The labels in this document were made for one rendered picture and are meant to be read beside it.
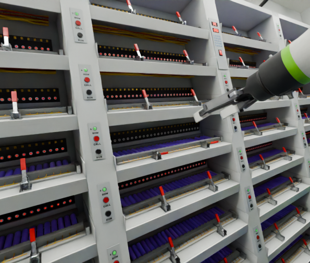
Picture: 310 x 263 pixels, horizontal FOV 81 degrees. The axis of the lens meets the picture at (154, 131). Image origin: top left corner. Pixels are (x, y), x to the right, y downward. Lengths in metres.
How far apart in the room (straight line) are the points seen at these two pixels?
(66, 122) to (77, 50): 0.25
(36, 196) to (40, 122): 0.21
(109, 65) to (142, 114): 0.22
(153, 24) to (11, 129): 0.67
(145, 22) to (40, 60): 0.45
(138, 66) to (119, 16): 0.20
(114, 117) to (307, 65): 0.53
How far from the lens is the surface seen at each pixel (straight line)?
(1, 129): 0.64
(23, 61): 0.70
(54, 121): 0.63
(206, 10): 1.19
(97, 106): 0.65
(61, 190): 0.63
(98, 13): 0.83
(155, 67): 0.81
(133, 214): 0.76
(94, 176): 0.63
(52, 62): 0.70
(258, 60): 1.74
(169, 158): 0.74
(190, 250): 0.91
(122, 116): 0.67
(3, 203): 0.64
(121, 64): 0.74
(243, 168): 1.05
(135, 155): 0.72
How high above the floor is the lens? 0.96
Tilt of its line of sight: 3 degrees up
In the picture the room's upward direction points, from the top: 10 degrees counter-clockwise
